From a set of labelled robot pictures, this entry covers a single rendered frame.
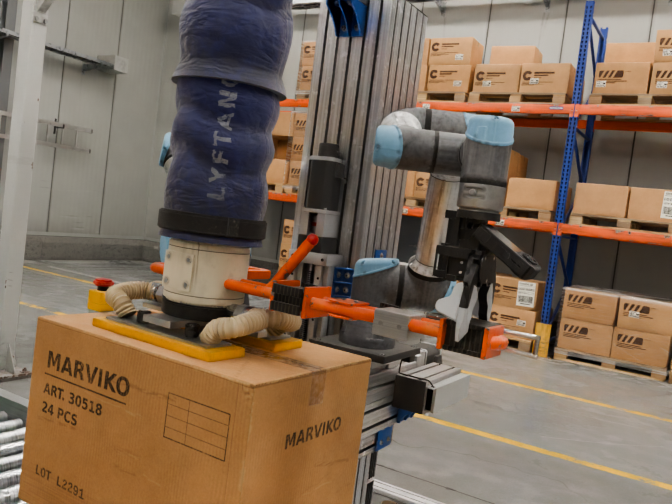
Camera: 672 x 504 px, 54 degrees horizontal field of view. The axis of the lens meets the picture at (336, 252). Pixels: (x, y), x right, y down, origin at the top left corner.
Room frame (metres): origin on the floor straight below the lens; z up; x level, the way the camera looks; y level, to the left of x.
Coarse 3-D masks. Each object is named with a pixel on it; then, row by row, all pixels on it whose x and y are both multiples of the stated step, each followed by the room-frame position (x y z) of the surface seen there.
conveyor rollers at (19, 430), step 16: (0, 416) 2.23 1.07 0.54; (0, 432) 2.13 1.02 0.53; (16, 432) 2.09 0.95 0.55; (0, 448) 1.95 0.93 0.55; (16, 448) 1.99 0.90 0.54; (0, 464) 1.85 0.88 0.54; (16, 464) 1.89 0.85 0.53; (0, 480) 1.76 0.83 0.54; (16, 480) 1.79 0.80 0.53; (0, 496) 1.67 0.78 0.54; (16, 496) 1.70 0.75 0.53
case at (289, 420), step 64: (64, 320) 1.39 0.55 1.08; (64, 384) 1.34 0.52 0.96; (128, 384) 1.24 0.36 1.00; (192, 384) 1.15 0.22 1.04; (256, 384) 1.09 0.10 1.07; (320, 384) 1.25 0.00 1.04; (64, 448) 1.32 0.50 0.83; (128, 448) 1.23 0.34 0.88; (192, 448) 1.14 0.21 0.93; (256, 448) 1.10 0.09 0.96; (320, 448) 1.28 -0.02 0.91
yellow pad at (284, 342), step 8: (248, 336) 1.39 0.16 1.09; (272, 336) 1.39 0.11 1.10; (280, 336) 1.41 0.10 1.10; (288, 336) 1.43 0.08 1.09; (248, 344) 1.39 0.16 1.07; (256, 344) 1.37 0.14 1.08; (264, 344) 1.36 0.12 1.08; (272, 344) 1.35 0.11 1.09; (280, 344) 1.36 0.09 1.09; (288, 344) 1.39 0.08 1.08; (296, 344) 1.41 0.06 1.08
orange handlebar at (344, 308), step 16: (160, 272) 1.44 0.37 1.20; (256, 272) 1.59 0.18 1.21; (240, 288) 1.31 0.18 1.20; (256, 288) 1.29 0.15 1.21; (320, 304) 1.20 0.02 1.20; (336, 304) 1.19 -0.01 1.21; (352, 304) 1.17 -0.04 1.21; (368, 304) 1.22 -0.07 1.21; (368, 320) 1.15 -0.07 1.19; (416, 320) 1.11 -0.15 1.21; (432, 320) 1.13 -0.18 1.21; (432, 336) 1.09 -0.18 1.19; (496, 336) 1.04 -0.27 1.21
